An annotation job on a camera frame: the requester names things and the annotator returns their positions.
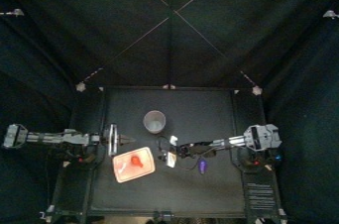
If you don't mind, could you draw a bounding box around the black vertical frame pole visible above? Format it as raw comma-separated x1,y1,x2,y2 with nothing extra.
167,0,175,87

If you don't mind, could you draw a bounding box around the grey plastic cup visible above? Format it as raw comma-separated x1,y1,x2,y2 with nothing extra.
142,109,169,135

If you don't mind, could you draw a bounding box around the red toy drumstick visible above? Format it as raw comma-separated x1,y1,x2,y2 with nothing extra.
129,155,146,168

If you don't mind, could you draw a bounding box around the pink rectangular plate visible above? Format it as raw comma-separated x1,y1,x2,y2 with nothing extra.
111,146,158,184

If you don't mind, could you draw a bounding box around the white text label sticker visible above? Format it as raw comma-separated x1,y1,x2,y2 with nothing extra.
246,181,276,208

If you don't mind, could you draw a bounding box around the thin diagonal brace cord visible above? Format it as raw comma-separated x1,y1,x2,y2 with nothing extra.
123,0,258,87
82,0,235,83

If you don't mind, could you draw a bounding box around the purple toy eggplant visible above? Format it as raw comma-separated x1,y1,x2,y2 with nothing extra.
198,159,209,175

